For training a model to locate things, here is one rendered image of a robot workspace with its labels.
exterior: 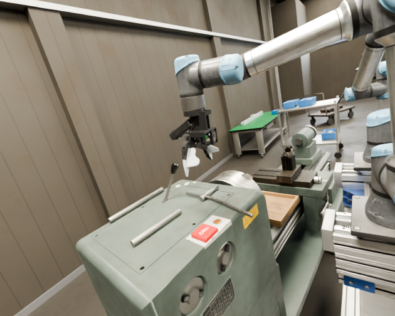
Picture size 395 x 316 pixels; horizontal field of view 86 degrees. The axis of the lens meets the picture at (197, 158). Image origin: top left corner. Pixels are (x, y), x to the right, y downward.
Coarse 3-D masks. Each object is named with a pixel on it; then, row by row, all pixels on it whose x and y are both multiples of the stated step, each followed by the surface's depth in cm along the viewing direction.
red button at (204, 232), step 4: (204, 224) 66; (200, 228) 64; (204, 228) 64; (208, 228) 63; (212, 228) 63; (216, 228) 62; (196, 232) 63; (200, 232) 62; (204, 232) 62; (208, 232) 62; (212, 232) 61; (216, 232) 62; (192, 236) 62; (196, 236) 61; (200, 236) 61; (204, 236) 60; (208, 236) 60; (212, 236) 61; (200, 240) 61; (204, 240) 59; (208, 240) 60
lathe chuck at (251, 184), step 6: (228, 174) 108; (234, 174) 107; (240, 174) 107; (234, 180) 103; (240, 180) 103; (246, 180) 104; (252, 180) 106; (246, 186) 101; (252, 186) 103; (258, 186) 105
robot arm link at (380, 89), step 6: (384, 78) 110; (372, 84) 114; (378, 84) 112; (384, 84) 111; (372, 90) 113; (378, 90) 112; (384, 90) 112; (372, 96) 114; (378, 96) 115; (384, 96) 113
